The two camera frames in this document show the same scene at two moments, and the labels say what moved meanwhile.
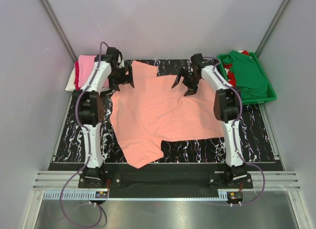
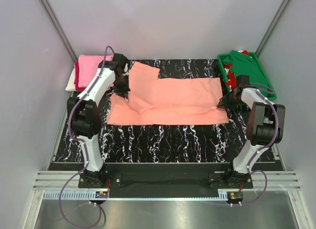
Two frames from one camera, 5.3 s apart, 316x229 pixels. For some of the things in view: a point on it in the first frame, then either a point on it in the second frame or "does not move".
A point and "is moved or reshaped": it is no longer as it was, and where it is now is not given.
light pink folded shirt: x=86 y=63 does not move
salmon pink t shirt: x=156 y=109 is moved or reshaped
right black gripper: x=192 y=88 -> x=223 y=104
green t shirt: x=248 y=76 does not move
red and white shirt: x=231 y=74 does not move
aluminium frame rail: x=64 y=186 does not move
